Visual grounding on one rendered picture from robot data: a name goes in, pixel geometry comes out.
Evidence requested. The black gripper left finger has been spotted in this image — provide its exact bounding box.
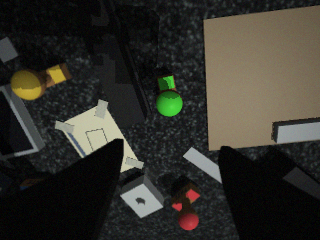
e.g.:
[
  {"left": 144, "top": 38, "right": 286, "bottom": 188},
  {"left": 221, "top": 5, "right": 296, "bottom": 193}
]
[{"left": 0, "top": 138, "right": 124, "bottom": 240}]

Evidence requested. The beige paper card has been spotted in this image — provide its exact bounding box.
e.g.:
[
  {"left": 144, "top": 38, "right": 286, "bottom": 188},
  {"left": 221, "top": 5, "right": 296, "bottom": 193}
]
[{"left": 55, "top": 99, "right": 144, "bottom": 173}]

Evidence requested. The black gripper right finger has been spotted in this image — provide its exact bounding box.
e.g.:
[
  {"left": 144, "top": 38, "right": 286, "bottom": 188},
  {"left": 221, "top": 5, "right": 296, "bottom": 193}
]
[{"left": 218, "top": 146, "right": 320, "bottom": 240}]

